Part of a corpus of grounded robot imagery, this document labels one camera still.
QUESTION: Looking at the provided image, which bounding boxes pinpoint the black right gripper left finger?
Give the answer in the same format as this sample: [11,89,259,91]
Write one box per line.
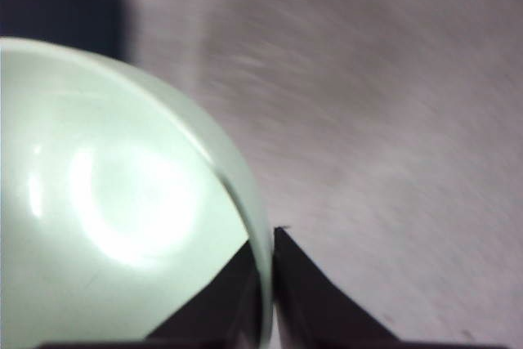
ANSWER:
[144,240,262,349]

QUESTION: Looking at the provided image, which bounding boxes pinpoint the dark blue rectangular tray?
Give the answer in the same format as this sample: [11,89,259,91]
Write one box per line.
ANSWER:
[0,0,130,65]

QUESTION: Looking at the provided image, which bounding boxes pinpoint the light green ceramic bowl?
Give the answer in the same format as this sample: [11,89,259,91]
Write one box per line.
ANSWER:
[0,38,275,349]

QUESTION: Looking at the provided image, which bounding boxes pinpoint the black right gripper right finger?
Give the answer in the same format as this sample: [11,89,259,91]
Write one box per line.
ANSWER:
[272,226,439,349]

